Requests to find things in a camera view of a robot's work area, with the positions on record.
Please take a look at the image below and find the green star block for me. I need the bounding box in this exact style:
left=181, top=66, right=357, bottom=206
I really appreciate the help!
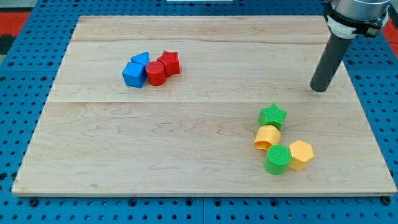
left=258, top=103, right=287, bottom=130

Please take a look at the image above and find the green cylinder block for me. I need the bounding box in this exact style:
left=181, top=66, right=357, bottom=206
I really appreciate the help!
left=264, top=145, right=292, bottom=175

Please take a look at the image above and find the yellow tipped hollow block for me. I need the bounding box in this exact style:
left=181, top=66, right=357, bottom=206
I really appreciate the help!
left=253, top=125, right=281, bottom=151

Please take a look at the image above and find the red star block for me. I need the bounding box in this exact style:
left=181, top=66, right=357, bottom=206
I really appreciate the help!
left=157, top=50, right=180, bottom=78

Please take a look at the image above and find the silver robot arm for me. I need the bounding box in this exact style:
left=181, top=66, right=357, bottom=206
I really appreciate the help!
left=310, top=0, right=397, bottom=92

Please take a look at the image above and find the blue cube block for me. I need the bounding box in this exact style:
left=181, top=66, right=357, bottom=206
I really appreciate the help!
left=122, top=62, right=147, bottom=88

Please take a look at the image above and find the light wooden board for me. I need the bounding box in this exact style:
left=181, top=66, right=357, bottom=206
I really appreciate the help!
left=12, top=16, right=397, bottom=197

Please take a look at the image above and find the red cylinder block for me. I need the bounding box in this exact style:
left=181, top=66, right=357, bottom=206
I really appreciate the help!
left=146, top=61, right=166, bottom=86

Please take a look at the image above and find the yellow hexagon block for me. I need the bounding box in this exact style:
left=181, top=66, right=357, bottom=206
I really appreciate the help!
left=288, top=140, right=314, bottom=171

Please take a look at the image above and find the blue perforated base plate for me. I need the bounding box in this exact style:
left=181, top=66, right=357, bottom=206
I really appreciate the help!
left=1, top=0, right=397, bottom=223

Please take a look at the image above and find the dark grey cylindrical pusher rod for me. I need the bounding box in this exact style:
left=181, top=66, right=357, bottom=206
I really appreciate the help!
left=310, top=33, right=351, bottom=92

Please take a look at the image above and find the blue triangle block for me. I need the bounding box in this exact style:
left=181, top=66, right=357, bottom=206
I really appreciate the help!
left=131, top=52, right=150, bottom=66

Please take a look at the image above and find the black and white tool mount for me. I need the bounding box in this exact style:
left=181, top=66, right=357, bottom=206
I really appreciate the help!
left=323, top=2, right=389, bottom=39

